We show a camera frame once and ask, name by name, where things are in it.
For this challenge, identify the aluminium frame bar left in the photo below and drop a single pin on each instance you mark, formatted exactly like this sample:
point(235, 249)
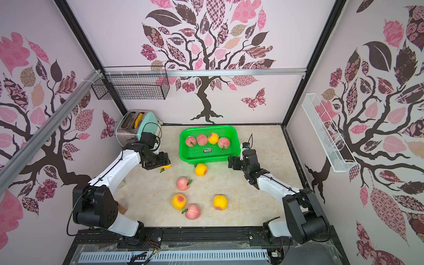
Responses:
point(17, 163)

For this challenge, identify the aluminium frame bar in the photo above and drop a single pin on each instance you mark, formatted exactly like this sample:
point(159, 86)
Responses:
point(17, 163)
point(234, 72)

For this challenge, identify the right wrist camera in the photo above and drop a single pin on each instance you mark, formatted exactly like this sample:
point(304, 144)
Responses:
point(247, 153)

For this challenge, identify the black wire wall basket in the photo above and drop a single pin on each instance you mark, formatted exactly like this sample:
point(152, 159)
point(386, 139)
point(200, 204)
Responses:
point(133, 85)

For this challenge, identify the yellow peach with red blush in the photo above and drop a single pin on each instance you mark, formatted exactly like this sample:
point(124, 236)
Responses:
point(213, 138)

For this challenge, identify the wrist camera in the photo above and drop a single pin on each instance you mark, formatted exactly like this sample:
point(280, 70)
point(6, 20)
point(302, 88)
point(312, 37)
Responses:
point(151, 140)
point(247, 153)

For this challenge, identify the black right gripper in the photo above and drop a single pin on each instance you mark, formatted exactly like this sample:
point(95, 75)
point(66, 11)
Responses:
point(237, 162)

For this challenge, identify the pink peach front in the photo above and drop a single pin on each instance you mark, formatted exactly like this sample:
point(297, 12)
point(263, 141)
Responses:
point(192, 212)

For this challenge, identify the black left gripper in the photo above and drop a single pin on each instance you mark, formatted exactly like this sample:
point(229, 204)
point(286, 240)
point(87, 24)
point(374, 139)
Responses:
point(163, 160)

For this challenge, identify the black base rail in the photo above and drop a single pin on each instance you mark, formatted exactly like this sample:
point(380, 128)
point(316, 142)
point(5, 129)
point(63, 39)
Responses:
point(255, 236)

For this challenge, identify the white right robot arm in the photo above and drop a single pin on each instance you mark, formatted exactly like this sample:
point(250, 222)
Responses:
point(304, 220)

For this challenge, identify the yellow red peach front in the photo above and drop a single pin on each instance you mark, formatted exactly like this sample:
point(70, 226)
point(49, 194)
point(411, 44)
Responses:
point(179, 201)

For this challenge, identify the green plastic basket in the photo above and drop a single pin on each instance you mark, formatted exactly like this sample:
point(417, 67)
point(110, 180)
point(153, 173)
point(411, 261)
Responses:
point(195, 155)

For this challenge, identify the large pink peach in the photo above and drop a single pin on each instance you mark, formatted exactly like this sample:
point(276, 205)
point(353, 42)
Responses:
point(202, 140)

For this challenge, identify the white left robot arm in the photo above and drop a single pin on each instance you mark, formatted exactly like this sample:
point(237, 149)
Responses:
point(94, 204)

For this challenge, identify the mint green toaster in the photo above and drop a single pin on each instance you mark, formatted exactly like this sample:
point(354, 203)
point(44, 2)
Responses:
point(134, 123)

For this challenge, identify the aluminium frame bar back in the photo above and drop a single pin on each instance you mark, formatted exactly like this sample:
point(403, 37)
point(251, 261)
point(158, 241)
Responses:
point(234, 72)

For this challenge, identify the brown spice jar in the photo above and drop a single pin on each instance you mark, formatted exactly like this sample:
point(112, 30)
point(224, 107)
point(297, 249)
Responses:
point(122, 209)

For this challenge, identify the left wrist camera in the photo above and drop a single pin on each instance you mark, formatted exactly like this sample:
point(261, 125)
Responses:
point(151, 140)

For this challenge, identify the white vented cable duct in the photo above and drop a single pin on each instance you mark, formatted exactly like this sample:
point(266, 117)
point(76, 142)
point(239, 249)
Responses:
point(189, 257)

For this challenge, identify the small pink peach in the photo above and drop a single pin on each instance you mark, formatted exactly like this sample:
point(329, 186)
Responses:
point(224, 143)

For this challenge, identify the white wire wall shelf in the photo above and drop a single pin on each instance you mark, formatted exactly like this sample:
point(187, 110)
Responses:
point(332, 141)

